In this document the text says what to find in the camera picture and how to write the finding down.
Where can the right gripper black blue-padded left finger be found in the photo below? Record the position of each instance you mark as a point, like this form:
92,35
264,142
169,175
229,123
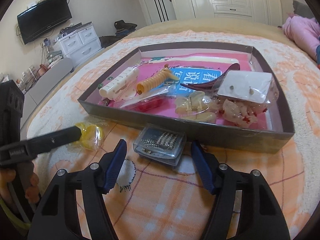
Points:
57,217

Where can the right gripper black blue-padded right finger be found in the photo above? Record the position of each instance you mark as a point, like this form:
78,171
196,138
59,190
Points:
260,214

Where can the yellow bangle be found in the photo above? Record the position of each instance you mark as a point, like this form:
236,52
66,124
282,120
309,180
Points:
92,136

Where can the sheer red-flowered hair scrunchie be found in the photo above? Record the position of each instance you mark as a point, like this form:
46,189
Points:
240,113

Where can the clear box of hairpins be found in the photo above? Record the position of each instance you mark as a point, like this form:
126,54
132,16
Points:
161,145

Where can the earring card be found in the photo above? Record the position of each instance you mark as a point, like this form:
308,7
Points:
255,87

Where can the pink beads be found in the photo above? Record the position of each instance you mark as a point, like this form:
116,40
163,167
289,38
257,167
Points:
145,103

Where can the person's left hand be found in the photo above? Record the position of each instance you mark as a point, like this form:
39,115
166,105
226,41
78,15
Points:
31,193

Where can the beige claw hair clip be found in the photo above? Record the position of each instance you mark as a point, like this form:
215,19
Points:
196,107

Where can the pink book in tray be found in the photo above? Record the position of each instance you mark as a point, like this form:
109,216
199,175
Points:
179,77

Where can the white plastic drawer unit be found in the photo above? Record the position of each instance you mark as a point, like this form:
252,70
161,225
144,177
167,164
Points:
80,45

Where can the dark clothes pile on stool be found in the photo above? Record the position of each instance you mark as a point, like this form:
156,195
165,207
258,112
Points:
122,30

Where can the blue floral quilt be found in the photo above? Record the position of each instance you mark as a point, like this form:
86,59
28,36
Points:
318,55

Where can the tan bed cover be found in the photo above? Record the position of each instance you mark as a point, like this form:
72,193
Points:
200,25

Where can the pink quilt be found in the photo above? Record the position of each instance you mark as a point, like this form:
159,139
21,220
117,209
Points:
304,32

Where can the grey headboard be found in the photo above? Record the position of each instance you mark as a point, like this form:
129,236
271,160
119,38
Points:
302,10

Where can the black wall television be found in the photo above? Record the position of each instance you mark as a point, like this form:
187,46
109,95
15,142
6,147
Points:
41,18

